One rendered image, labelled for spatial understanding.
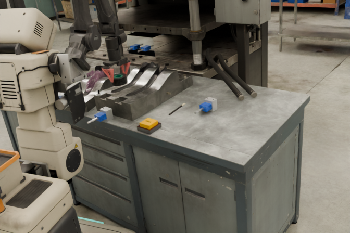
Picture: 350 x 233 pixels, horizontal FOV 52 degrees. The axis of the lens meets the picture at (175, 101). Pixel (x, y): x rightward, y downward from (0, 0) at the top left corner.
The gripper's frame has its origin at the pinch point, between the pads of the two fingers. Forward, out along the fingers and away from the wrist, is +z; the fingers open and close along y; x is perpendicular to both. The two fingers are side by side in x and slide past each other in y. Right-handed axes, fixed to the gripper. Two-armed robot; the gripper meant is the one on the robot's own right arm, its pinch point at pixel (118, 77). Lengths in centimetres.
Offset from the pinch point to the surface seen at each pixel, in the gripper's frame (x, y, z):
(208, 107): -35.2, 21.9, 16.8
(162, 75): -2.5, 26.1, 7.7
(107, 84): 28.0, 11.8, 13.0
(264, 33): 11, 157, 20
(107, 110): 2.2, -8.6, 14.2
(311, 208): -66, 75, 101
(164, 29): 41, 75, -2
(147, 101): -7.9, 8.6, 14.4
